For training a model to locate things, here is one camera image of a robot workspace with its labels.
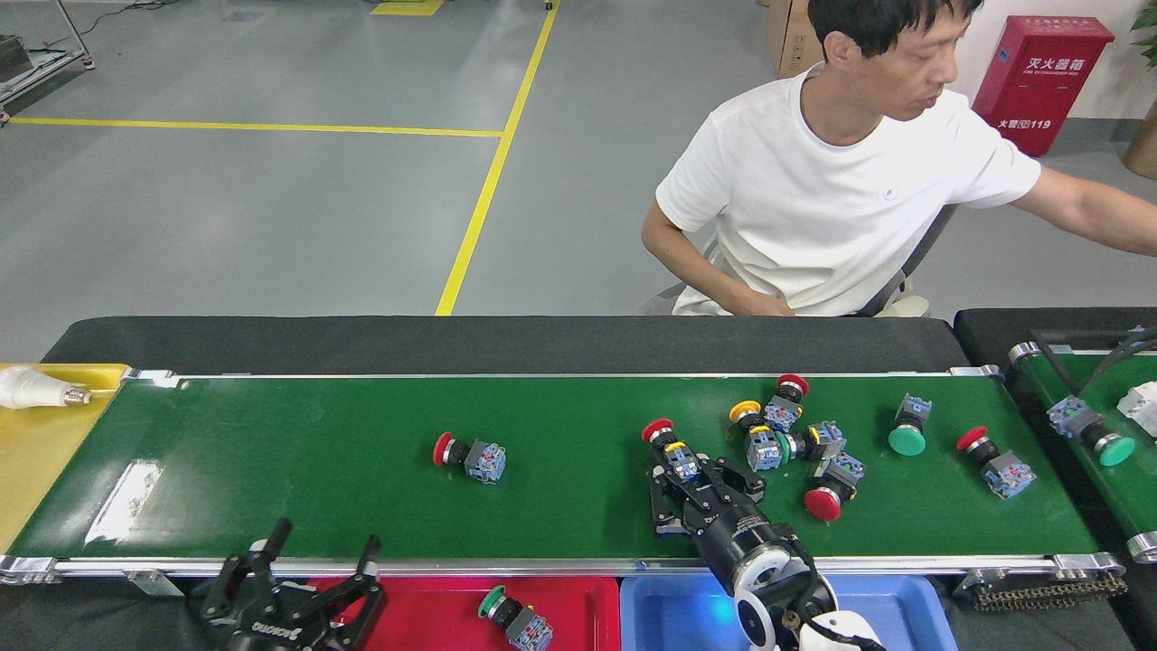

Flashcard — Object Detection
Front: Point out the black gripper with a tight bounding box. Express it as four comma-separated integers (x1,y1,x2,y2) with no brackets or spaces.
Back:
201,517,388,651
649,455,805,593

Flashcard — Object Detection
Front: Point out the red mushroom push button switch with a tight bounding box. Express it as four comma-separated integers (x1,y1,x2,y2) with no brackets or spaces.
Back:
804,452,867,523
432,431,507,486
956,426,1038,501
764,373,811,433
641,417,706,485

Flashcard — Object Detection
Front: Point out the green conveyor belt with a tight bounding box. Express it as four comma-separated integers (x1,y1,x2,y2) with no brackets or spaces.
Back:
0,364,1129,589

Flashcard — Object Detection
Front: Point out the yellow plastic tray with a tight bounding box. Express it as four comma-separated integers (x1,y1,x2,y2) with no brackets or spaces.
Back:
0,363,132,554

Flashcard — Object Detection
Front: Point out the short green feeder conveyor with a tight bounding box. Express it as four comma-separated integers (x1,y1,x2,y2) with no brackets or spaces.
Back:
1008,327,1157,563

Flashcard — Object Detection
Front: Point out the red plastic bin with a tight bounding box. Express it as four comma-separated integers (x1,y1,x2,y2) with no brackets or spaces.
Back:
307,576,622,651

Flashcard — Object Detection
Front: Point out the long black table cover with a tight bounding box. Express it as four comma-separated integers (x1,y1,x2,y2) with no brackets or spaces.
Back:
41,315,970,376

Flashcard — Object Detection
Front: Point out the blue plastic bin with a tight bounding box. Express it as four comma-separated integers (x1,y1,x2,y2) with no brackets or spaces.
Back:
619,574,959,651

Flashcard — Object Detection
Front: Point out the person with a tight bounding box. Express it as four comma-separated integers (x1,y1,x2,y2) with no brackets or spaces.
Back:
655,0,1042,317

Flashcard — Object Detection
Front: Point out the white light bulb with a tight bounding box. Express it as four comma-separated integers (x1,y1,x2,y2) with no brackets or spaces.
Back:
0,366,93,410

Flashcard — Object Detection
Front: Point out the brown cardboard box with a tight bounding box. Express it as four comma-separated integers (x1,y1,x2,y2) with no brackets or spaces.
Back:
767,0,825,80

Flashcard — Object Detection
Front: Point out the red fire extinguisher box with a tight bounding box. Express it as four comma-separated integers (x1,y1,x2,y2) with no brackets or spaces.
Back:
972,14,1115,157

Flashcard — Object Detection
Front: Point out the potted plant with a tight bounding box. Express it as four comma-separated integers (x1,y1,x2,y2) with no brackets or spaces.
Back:
1121,0,1157,179

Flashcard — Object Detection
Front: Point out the metal trolley rack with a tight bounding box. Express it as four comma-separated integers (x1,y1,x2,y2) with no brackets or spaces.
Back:
0,0,95,123

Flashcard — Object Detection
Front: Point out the yellow push button switch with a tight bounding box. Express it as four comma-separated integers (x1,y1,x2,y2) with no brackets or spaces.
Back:
729,400,784,472

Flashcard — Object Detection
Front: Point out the black conveyor drive chain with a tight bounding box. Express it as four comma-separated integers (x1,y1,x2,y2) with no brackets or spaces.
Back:
954,570,1129,611

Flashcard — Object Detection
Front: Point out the black triangular guide bracket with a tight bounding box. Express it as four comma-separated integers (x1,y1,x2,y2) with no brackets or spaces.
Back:
1030,325,1157,399

